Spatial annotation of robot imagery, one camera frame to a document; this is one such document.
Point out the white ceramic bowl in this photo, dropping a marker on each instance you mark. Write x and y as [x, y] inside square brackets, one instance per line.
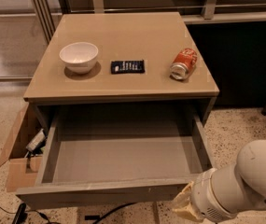
[79, 57]

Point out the brown cardboard box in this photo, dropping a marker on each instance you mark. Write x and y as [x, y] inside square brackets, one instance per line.
[22, 171]

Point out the black power adapter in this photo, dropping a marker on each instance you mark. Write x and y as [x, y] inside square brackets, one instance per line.
[20, 215]

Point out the yellow foam-padded gripper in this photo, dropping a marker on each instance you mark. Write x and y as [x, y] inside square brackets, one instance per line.
[204, 197]

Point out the red soda can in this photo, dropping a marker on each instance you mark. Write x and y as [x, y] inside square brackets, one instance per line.
[183, 64]

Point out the grey item inside box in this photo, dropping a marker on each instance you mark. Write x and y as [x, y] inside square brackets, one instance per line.
[36, 142]

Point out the black snack packet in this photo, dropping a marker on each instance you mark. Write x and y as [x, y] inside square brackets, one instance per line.
[128, 67]

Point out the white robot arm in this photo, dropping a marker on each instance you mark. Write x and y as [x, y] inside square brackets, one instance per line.
[221, 194]

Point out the beige drawer cabinet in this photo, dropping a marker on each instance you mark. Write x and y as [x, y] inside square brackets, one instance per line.
[155, 38]

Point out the grey top drawer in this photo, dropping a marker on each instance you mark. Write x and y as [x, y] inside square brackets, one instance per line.
[125, 160]

